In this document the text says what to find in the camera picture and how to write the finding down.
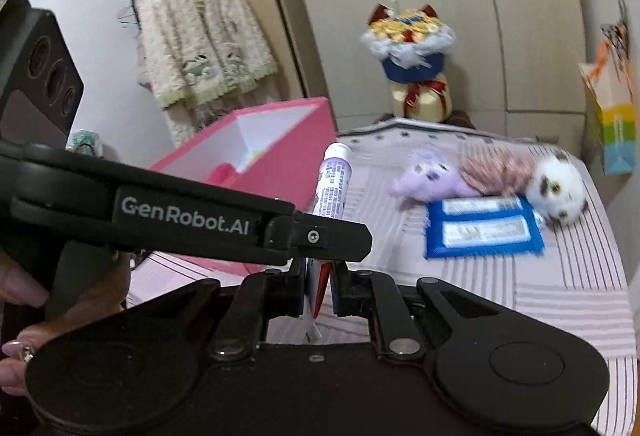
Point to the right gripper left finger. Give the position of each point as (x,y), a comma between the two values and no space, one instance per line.
(261,297)

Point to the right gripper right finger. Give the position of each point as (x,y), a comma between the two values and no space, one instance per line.
(375,297)

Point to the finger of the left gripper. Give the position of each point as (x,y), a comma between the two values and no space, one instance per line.
(137,209)

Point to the white purple tube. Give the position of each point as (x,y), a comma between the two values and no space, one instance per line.
(329,202)

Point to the purple plush toy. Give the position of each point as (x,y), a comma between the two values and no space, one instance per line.
(431,176)

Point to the blue white packet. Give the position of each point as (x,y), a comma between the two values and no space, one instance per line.
(486,226)

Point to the floral pink cloth pouch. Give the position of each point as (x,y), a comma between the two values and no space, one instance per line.
(501,174)

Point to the white plush cat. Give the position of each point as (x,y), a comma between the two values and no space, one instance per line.
(556,190)

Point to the person's left hand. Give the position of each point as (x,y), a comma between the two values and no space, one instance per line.
(23,325)

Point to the pink cardboard box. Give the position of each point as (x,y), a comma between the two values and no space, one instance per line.
(274,150)

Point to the striped tablecloth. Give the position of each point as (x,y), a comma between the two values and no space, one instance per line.
(577,284)

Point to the cream knitted cardigan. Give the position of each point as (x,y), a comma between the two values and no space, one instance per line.
(197,51)

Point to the flower bouquet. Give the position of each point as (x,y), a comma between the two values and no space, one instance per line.
(412,47)

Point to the colourful paper gift bag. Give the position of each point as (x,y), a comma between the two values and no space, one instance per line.
(610,107)

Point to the grey wardrobe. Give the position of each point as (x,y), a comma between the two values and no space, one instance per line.
(513,70)

